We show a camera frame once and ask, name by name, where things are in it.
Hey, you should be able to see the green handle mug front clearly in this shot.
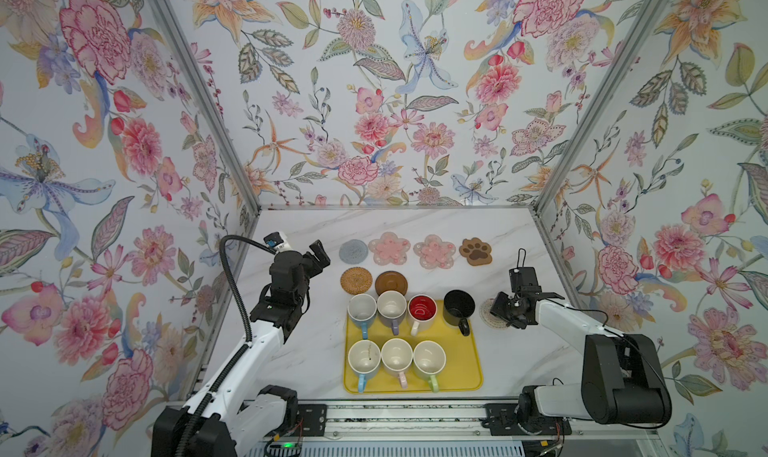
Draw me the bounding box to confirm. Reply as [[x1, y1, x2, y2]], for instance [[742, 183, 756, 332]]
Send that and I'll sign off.
[[413, 340, 447, 393]]

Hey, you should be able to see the pink handle mug front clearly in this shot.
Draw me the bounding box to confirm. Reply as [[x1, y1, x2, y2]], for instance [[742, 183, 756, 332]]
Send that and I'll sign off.
[[381, 338, 413, 390]]

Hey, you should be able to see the pink flower coaster right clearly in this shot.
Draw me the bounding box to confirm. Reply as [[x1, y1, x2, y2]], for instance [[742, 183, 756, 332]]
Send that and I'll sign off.
[[413, 234, 457, 270]]

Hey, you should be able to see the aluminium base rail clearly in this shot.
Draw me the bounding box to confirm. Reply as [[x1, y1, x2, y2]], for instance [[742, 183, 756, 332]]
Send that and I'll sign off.
[[145, 398, 661, 444]]

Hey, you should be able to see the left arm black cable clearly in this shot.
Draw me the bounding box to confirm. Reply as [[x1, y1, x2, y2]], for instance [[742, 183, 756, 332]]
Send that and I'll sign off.
[[173, 234, 280, 457]]

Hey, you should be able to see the purple mug back row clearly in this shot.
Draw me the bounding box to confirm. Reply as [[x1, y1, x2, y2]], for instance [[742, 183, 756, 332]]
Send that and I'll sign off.
[[377, 290, 408, 337]]

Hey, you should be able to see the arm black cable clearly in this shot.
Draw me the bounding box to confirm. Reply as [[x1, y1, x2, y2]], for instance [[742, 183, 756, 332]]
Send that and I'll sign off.
[[173, 234, 280, 457], [515, 248, 673, 431]]

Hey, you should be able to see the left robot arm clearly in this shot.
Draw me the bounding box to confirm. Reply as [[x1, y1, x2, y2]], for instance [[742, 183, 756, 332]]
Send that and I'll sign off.
[[150, 232, 331, 456]]

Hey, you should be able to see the brown wooden round coaster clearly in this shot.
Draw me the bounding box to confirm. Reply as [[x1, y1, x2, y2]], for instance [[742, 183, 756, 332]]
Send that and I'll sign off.
[[374, 271, 408, 295]]

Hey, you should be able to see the red interior white mug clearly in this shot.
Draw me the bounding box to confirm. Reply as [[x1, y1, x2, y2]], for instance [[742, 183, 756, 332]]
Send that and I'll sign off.
[[407, 295, 438, 337]]

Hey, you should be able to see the grey round coaster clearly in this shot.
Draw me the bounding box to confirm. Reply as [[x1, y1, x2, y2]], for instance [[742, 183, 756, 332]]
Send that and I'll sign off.
[[339, 239, 369, 265]]

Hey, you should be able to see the woven rattan round coaster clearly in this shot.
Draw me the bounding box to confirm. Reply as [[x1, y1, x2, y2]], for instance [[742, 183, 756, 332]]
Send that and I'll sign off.
[[340, 267, 373, 295]]

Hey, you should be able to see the black mug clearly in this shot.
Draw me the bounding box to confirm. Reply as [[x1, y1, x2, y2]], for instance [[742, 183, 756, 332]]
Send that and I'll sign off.
[[443, 289, 476, 337]]

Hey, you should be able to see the cork paw print coaster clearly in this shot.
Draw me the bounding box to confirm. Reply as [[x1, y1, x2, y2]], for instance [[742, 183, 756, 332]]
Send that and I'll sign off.
[[459, 237, 493, 267]]

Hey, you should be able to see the yellow tray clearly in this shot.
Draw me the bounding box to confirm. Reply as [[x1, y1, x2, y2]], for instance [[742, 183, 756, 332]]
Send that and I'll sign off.
[[343, 300, 483, 396]]

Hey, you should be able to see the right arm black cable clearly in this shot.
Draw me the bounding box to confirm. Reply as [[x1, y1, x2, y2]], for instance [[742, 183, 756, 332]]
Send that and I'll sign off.
[[515, 248, 673, 431]]

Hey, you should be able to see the pink flower coaster left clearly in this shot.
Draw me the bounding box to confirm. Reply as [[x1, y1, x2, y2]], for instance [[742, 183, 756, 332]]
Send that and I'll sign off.
[[368, 232, 411, 266]]

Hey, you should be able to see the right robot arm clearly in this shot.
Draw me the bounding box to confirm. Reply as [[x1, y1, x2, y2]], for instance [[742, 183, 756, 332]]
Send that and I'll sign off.
[[491, 266, 672, 430]]

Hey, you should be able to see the colourful woven round coaster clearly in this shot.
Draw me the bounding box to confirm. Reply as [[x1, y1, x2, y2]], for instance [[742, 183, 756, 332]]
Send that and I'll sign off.
[[480, 299, 508, 329]]

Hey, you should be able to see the blue handle mug front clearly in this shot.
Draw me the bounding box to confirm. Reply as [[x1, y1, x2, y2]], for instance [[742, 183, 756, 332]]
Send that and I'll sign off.
[[347, 340, 381, 394]]

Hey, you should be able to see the pink flower coaster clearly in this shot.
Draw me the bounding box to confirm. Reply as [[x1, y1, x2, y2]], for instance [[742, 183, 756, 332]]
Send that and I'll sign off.
[[368, 232, 411, 266], [413, 234, 457, 270]]

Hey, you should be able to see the blue mug back row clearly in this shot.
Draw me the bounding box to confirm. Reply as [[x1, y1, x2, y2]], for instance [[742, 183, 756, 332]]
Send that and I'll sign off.
[[347, 294, 378, 340]]

